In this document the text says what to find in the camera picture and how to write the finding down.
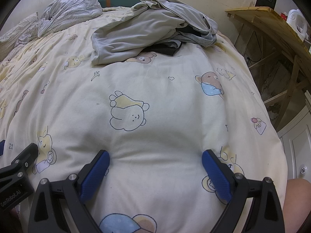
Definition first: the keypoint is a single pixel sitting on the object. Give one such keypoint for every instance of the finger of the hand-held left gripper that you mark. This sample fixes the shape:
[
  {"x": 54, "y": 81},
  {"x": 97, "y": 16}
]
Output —
[
  {"x": 2, "y": 146},
  {"x": 26, "y": 156}
]

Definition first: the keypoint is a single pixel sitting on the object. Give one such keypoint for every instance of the white printed t-shirt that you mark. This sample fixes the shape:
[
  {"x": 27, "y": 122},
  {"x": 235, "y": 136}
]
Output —
[{"x": 136, "y": 29}]

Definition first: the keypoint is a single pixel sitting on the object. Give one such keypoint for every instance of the red box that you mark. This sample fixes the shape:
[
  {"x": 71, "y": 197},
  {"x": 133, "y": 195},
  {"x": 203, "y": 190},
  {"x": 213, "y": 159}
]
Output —
[{"x": 283, "y": 16}]

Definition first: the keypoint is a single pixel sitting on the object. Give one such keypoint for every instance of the white cabinet door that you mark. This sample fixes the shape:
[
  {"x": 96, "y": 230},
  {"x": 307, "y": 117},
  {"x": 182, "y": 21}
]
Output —
[{"x": 296, "y": 145}]

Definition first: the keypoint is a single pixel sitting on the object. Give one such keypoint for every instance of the white detergent jug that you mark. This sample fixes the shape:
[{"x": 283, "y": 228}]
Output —
[{"x": 296, "y": 21}]

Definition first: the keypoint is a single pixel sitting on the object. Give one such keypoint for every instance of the person's right leg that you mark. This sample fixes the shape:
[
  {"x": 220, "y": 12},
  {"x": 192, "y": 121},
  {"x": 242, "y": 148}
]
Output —
[{"x": 298, "y": 206}]

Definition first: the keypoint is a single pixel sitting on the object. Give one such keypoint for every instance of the wooden table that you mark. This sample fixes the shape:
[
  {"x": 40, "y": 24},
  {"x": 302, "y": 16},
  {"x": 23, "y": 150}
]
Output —
[{"x": 267, "y": 21}]

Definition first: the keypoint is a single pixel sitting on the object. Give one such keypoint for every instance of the grey shorts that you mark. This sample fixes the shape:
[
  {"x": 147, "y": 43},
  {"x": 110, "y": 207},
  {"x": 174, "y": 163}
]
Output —
[{"x": 204, "y": 38}]

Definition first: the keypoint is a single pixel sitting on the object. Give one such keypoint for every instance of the yellow cartoon-print bed sheet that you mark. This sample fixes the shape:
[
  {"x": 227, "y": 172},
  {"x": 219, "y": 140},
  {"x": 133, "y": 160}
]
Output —
[{"x": 158, "y": 85}]

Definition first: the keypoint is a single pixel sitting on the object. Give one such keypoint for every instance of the black cloth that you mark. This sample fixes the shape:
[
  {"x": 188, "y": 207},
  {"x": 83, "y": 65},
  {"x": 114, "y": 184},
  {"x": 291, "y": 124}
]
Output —
[{"x": 162, "y": 49}]

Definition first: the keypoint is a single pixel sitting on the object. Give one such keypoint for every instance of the grey crumpled quilt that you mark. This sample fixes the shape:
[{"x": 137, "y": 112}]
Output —
[{"x": 70, "y": 9}]

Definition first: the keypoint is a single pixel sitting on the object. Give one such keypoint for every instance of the pale patterned pillow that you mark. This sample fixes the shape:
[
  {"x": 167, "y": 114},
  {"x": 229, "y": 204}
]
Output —
[{"x": 17, "y": 31}]

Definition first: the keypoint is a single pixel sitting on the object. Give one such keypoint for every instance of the teal orange-striped mattress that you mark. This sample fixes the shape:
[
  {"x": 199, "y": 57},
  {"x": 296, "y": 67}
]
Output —
[{"x": 121, "y": 1}]

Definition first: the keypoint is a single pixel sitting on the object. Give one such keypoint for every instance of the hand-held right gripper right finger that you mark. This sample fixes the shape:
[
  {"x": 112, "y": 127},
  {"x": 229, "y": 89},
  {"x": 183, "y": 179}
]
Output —
[{"x": 217, "y": 177}]

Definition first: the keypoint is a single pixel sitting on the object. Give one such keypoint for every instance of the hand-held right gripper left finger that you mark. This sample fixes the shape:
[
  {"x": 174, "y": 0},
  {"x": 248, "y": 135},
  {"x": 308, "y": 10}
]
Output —
[{"x": 94, "y": 174}]

